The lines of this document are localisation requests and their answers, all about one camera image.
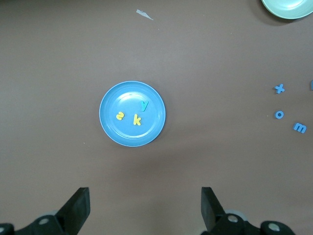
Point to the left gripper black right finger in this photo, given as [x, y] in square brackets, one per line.
[210, 213]

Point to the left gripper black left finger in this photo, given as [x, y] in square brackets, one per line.
[73, 210]

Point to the yellow foam letter z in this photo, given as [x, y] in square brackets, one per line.
[119, 116]

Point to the yellow foam letter k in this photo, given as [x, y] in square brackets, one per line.
[135, 120]

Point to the teal foam letter y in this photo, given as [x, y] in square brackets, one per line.
[144, 106]

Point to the blue foam letter o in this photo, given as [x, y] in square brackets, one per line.
[276, 115]

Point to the blue round plate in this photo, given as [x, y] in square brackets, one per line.
[127, 100]

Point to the blue foam letter m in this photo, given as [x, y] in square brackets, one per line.
[296, 125]

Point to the blue foam letter x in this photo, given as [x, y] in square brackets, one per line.
[279, 88]

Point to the grey paper scrap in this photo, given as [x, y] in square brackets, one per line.
[144, 14]

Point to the pale green round plate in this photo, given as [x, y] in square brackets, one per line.
[286, 7]

